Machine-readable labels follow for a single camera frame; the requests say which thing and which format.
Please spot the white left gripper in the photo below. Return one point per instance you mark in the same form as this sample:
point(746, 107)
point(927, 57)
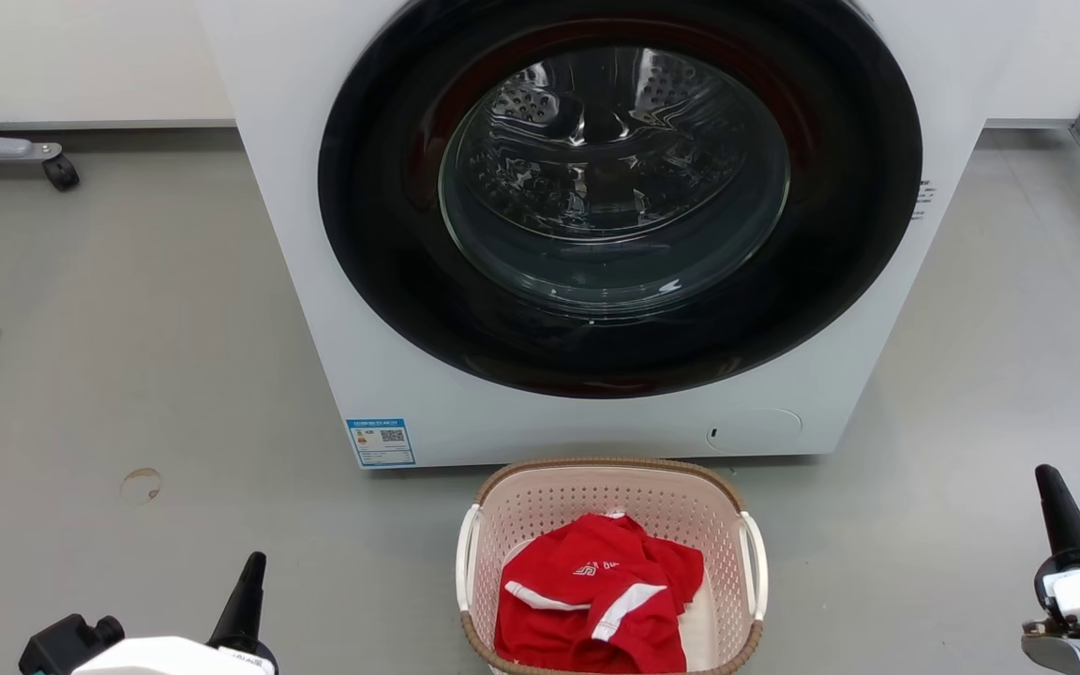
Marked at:
point(165, 658)

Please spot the cream perforated laundry basket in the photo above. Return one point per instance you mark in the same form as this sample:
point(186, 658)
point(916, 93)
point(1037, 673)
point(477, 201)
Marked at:
point(596, 487)

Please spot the blue energy label sticker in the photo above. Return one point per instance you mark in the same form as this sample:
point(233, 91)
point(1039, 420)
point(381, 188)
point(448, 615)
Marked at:
point(381, 442)

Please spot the red garment with white stripes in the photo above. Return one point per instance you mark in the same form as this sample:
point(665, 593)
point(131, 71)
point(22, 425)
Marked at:
point(596, 600)

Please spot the white front-load washing machine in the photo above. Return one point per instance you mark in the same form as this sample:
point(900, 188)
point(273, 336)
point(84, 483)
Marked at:
point(296, 234)

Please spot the round black washing machine door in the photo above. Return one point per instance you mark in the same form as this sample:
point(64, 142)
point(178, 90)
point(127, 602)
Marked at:
point(381, 206)

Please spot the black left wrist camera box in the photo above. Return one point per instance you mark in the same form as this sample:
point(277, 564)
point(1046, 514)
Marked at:
point(67, 647)

